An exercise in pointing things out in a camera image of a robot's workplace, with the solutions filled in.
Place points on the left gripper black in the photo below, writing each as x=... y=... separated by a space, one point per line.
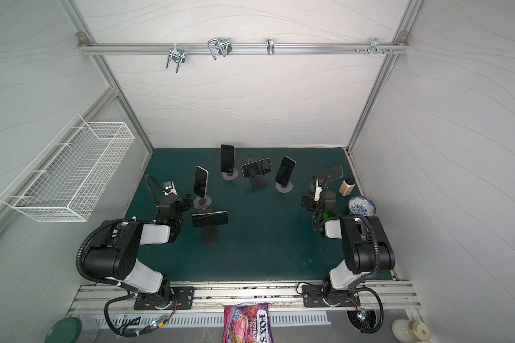
x=165 y=199

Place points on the phone silver edge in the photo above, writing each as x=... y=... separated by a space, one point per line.
x=200 y=182

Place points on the black folding phone stand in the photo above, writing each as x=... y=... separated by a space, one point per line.
x=209 y=235

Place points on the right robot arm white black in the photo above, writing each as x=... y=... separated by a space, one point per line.
x=366 y=250

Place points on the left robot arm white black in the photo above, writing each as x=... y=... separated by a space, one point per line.
x=109 y=255

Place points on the left round grey stand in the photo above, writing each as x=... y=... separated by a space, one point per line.
x=200 y=203

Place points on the right round grey stand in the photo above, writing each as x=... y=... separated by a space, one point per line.
x=284 y=190

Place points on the right tilted black phone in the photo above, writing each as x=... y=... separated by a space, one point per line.
x=286 y=170

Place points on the far right landscape phone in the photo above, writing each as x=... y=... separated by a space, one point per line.
x=331 y=174

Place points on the centre landscape black phone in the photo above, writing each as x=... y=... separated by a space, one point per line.
x=256 y=168

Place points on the back upright black phone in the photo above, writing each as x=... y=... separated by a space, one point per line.
x=227 y=158

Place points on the small beige bottle black cap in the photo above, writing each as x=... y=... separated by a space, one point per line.
x=347 y=186

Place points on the blue white ceramic bowl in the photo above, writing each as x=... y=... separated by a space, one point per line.
x=362 y=206

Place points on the white vented strip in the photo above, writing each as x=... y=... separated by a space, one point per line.
x=202 y=320

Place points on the black fan at right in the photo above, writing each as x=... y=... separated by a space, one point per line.
x=366 y=322

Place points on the purple Fox's candy bag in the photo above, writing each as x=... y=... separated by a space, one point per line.
x=247 y=324

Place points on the metal hook clamp left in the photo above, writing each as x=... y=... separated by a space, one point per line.
x=177 y=57

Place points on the metal hook clamp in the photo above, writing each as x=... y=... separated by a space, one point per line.
x=374 y=48
x=177 y=57
x=219 y=47

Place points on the aluminium top crossbar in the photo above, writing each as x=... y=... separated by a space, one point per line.
x=239 y=49

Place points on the metal hook clamp middle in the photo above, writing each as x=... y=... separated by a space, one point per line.
x=219 y=47

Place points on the metal hook clamp right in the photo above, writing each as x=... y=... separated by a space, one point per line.
x=374 y=48

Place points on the white cup at corner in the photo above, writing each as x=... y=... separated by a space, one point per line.
x=410 y=331

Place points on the green round lid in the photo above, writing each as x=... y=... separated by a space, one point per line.
x=67 y=330

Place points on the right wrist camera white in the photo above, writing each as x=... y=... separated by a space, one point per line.
x=318 y=190

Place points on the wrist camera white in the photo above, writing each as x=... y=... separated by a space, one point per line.
x=169 y=188
x=318 y=190

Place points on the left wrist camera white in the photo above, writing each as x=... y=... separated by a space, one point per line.
x=169 y=188

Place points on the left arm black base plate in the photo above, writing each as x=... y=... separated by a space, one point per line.
x=180 y=298

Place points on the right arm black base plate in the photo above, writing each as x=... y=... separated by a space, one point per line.
x=315 y=296

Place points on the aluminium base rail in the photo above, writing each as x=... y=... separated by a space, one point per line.
x=214 y=296

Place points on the white wire basket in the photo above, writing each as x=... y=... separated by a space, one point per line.
x=65 y=181

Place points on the metal ring hook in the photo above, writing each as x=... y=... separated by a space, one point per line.
x=270 y=46

